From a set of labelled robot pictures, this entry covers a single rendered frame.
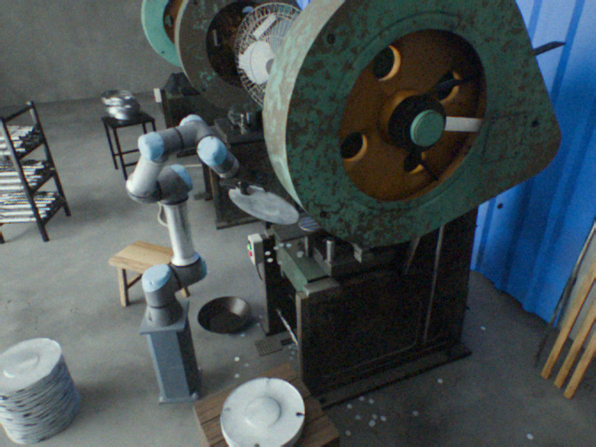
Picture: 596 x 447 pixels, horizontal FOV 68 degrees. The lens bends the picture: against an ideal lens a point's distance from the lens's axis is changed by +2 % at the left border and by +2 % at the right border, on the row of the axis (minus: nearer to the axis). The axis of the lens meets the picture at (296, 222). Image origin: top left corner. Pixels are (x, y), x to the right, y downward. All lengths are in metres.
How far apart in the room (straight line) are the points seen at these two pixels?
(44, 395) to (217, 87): 1.91
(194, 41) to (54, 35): 5.42
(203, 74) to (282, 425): 2.08
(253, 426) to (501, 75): 1.37
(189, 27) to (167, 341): 1.78
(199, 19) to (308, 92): 1.79
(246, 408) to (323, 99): 1.09
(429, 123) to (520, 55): 0.37
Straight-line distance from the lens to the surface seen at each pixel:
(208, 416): 1.75
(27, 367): 2.24
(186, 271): 1.90
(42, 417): 2.29
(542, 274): 2.70
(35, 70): 8.27
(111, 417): 2.33
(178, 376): 2.16
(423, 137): 1.30
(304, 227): 1.85
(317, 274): 1.81
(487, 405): 2.31
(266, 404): 1.69
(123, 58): 8.19
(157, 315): 1.94
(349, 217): 1.35
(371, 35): 1.21
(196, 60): 2.90
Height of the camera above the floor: 1.72
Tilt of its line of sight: 30 degrees down
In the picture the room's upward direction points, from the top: 2 degrees counter-clockwise
